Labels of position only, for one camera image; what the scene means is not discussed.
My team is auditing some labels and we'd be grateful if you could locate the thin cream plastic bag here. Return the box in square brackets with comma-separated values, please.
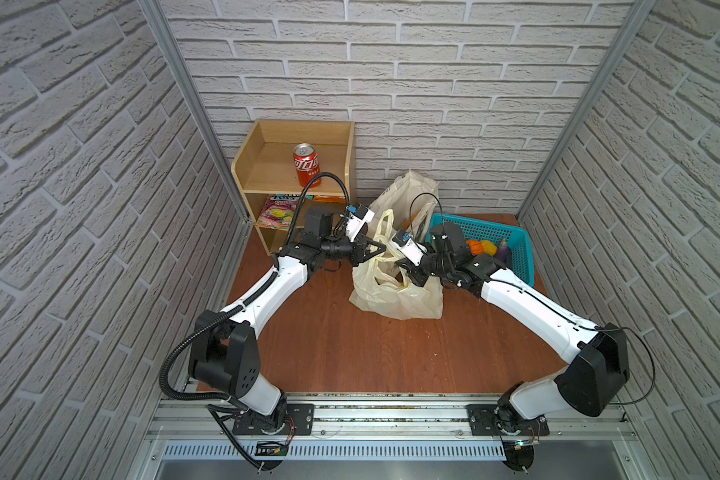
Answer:
[349, 209, 443, 320]

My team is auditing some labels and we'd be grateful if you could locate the canvas tote bag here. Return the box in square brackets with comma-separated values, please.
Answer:
[368, 170, 439, 242]

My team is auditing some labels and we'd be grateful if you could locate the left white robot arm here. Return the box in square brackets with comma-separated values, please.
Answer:
[188, 205, 385, 423]

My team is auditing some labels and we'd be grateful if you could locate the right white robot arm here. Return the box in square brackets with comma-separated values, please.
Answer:
[391, 222, 630, 434]

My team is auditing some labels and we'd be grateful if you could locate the orange toy pumpkin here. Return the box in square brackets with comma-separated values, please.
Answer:
[466, 240, 485, 256]

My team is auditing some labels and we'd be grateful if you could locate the pink green candy bag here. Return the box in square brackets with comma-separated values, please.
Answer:
[256, 195, 298, 231]

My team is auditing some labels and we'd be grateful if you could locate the purple toy eggplant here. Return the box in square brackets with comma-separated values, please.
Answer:
[494, 238, 511, 264]

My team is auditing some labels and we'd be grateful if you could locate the teal plastic basket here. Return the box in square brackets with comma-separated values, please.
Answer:
[429, 213, 535, 287]

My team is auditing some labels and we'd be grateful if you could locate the red cola can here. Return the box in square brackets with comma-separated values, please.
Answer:
[293, 143, 320, 187]

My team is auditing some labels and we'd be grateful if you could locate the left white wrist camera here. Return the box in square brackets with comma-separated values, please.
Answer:
[345, 205, 375, 243]

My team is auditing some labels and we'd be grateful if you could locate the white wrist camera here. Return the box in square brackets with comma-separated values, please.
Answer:
[392, 230, 427, 267]
[345, 205, 375, 243]

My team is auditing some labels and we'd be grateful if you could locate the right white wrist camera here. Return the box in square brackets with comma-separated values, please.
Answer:
[392, 230, 427, 267]

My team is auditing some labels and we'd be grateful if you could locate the left black cable conduit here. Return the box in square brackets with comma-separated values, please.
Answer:
[158, 172, 350, 402]

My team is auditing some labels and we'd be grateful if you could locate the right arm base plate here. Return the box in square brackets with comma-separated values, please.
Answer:
[466, 404, 550, 438]

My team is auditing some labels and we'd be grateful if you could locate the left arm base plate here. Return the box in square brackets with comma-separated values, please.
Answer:
[232, 403, 315, 436]

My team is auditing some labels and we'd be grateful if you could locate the aluminium rail frame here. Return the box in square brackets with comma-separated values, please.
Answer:
[127, 393, 657, 479]

